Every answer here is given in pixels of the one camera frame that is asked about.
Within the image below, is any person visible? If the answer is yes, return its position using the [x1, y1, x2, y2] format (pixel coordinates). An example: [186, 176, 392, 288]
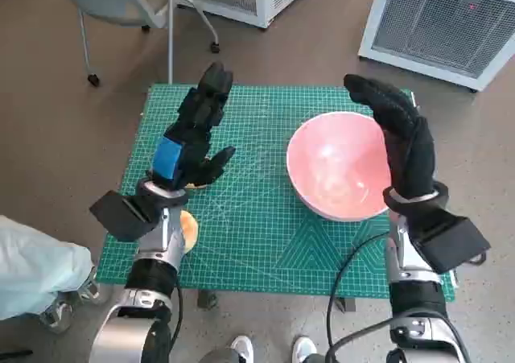
[0, 214, 101, 334]

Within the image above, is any black camera cable loop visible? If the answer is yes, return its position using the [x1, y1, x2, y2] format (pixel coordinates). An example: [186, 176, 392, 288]
[466, 250, 490, 266]

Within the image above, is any white metal pole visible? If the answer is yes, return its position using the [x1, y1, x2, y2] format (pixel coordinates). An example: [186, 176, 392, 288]
[167, 0, 175, 85]

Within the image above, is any green cutting mat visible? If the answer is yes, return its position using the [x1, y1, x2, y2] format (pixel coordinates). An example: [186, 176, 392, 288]
[95, 83, 458, 303]

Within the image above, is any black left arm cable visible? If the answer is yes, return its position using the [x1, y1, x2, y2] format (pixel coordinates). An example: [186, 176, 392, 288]
[171, 282, 184, 340]

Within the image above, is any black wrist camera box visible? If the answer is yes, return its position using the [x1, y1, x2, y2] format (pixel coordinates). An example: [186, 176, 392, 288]
[410, 216, 492, 275]
[89, 191, 162, 242]

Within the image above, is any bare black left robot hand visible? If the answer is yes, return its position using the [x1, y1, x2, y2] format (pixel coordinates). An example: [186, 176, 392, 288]
[149, 61, 237, 192]

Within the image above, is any long striped toy bread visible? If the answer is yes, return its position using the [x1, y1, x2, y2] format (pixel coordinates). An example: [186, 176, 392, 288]
[183, 157, 213, 190]

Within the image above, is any white shoe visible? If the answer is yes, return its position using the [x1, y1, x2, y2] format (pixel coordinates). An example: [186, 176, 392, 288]
[292, 336, 317, 363]
[231, 335, 254, 363]

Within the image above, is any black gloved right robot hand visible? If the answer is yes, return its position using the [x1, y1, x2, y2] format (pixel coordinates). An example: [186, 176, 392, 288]
[343, 73, 438, 201]

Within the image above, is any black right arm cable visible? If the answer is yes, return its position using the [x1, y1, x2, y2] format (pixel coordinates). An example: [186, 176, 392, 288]
[325, 232, 393, 363]

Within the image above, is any pink bowl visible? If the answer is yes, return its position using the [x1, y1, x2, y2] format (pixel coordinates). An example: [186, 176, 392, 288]
[286, 112, 393, 223]

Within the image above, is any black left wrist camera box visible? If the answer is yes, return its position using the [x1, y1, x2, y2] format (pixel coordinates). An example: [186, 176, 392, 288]
[89, 191, 162, 242]

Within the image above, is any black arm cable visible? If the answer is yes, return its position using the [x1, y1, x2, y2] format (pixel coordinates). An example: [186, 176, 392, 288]
[325, 232, 393, 363]
[171, 282, 184, 340]

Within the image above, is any round toy bread bun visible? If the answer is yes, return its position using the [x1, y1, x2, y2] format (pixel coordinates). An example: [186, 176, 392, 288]
[179, 211, 200, 255]

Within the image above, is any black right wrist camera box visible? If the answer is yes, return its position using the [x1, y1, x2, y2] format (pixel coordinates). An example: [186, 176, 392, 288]
[410, 216, 492, 275]

